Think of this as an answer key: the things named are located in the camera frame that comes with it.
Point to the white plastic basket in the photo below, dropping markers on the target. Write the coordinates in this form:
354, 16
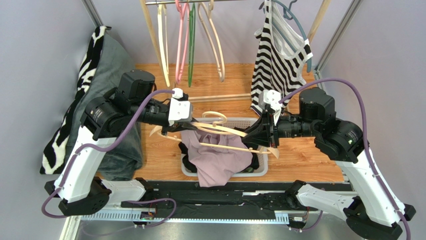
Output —
242, 123

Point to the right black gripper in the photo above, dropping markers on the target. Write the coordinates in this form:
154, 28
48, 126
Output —
270, 129

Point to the aluminium frame post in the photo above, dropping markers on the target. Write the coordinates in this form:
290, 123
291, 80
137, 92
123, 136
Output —
335, 62
93, 12

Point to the aluminium frame post right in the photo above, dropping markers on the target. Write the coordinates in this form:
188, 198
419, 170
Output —
335, 62

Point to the grey zebra cushion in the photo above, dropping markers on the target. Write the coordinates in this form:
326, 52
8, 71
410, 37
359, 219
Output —
102, 66

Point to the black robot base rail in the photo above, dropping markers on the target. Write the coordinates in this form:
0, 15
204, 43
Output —
235, 201

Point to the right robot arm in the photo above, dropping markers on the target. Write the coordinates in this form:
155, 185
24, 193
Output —
375, 212

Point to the pink plastic hanger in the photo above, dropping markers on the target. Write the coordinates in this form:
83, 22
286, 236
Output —
183, 37

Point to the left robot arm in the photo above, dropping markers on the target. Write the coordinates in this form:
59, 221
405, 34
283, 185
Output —
104, 124

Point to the aluminium frame post left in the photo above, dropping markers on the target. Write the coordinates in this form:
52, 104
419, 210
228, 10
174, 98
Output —
93, 12

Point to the light wooden hanger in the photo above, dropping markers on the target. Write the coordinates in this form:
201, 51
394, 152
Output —
216, 127

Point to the black white striped tank top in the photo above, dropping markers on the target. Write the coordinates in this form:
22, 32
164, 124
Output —
280, 59

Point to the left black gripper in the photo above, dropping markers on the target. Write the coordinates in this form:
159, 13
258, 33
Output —
177, 126

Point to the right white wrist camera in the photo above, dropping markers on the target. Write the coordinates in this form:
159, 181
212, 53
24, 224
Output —
269, 99

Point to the cream wooden hanger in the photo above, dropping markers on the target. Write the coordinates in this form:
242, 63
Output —
163, 41

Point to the cream plastic hanger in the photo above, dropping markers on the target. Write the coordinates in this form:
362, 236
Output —
204, 13

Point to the wooden clothes rack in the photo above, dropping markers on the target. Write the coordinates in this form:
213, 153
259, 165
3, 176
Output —
215, 98

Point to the green plastic hanger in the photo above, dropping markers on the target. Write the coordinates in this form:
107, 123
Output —
192, 33

